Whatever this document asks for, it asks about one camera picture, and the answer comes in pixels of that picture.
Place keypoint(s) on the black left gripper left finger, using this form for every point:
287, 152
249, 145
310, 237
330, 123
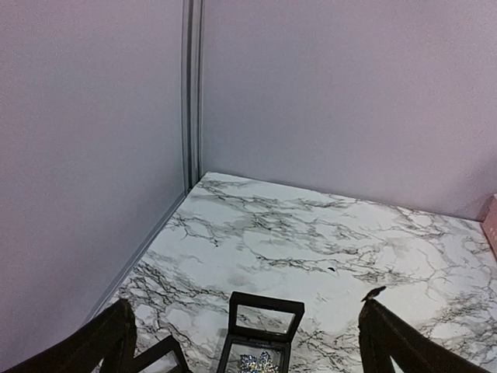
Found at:
109, 340

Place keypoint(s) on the left aluminium corner post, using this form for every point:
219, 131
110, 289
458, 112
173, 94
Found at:
191, 68

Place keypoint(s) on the pink perforated plastic basket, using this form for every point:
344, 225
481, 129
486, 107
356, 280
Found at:
489, 224

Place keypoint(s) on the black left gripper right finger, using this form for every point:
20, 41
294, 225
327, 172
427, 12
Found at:
386, 340

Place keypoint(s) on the black frame display box pair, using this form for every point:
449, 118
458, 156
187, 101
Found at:
168, 347

